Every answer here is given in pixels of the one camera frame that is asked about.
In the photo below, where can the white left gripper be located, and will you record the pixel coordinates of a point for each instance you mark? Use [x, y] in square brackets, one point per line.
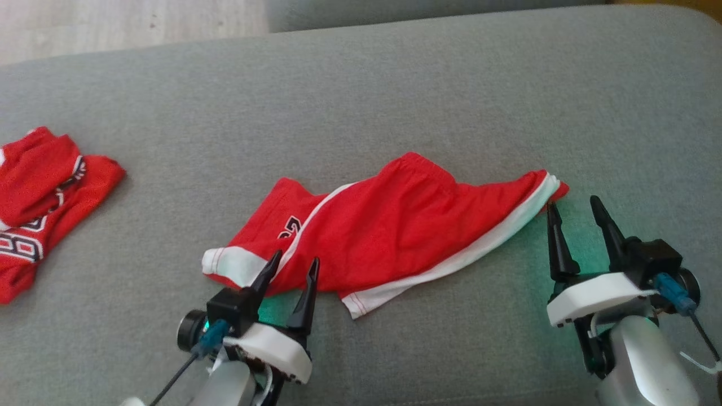
[276, 349]

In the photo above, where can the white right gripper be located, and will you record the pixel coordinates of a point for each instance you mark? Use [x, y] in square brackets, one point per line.
[592, 296]

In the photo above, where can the red white-trimmed basketball shorts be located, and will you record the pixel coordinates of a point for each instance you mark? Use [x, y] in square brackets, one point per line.
[395, 225]

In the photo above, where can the red Bulls basketball jersey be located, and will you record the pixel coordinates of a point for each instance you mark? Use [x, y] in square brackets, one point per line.
[39, 192]

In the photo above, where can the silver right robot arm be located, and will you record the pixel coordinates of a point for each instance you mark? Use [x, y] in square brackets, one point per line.
[643, 361]

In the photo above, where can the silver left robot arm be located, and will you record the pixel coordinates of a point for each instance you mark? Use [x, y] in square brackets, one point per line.
[225, 389]

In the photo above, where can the grey fabric sofa seat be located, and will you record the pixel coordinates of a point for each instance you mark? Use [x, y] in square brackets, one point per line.
[395, 84]

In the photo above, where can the grey sofa cushion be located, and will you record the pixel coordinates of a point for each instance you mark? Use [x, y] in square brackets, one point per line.
[395, 11]

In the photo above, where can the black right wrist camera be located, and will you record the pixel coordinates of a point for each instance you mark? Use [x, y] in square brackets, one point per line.
[654, 259]

